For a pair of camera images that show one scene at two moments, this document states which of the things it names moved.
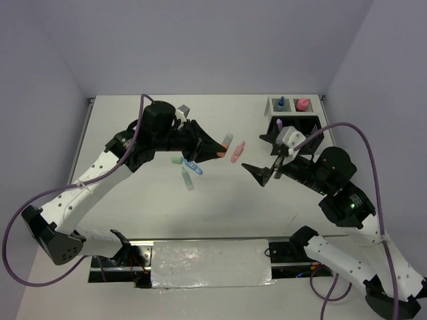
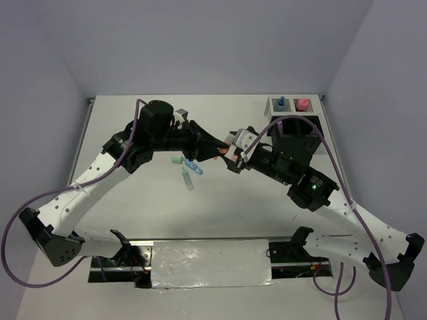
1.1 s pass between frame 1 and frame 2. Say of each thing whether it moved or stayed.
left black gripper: stayed
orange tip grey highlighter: stayed
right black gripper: moved
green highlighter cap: stayed
